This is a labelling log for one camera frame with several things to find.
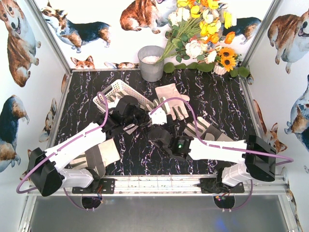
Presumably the grey-palm glove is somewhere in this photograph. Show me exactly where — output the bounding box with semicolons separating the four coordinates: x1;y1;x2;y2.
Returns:
69;145;106;177
107;92;125;109
184;116;233;142

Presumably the white perforated storage basket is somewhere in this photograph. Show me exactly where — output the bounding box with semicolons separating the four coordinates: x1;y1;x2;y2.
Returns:
101;79;155;112

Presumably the white glove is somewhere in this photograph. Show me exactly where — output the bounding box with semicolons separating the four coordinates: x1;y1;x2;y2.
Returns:
93;121;136;172
143;83;190;120

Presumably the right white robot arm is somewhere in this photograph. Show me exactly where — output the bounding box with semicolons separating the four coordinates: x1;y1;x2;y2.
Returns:
148;116;276;187

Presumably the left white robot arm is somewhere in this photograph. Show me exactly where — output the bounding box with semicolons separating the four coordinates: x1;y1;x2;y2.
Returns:
27;95;150;197

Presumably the grey metal bucket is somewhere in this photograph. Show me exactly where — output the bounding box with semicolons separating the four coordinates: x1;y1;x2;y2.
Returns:
138;45;164;82

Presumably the sunflower pot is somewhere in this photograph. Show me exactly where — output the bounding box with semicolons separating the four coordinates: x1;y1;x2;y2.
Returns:
212;47;242;75

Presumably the artificial flower bouquet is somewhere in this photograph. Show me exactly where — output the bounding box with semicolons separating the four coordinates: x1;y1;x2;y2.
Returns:
159;0;237;63

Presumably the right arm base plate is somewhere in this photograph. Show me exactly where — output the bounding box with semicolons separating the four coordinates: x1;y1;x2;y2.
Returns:
197;178;245;194

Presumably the aluminium front rail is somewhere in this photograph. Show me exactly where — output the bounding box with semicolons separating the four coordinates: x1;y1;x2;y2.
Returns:
27;175;290;196

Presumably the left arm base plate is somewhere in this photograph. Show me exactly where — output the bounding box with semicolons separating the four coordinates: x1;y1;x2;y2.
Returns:
71;178;115;194

